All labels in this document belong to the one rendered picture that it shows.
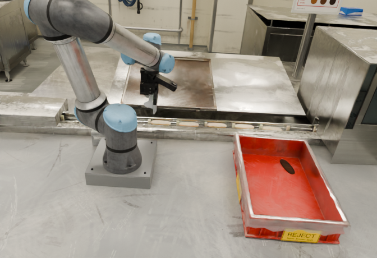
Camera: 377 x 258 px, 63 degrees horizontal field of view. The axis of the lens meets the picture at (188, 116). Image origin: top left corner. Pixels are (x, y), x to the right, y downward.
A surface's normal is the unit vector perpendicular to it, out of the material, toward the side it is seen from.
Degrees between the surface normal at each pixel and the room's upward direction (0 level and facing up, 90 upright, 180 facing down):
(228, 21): 90
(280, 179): 0
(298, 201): 0
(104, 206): 0
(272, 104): 10
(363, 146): 90
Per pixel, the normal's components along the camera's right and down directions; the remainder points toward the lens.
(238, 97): 0.07, -0.75
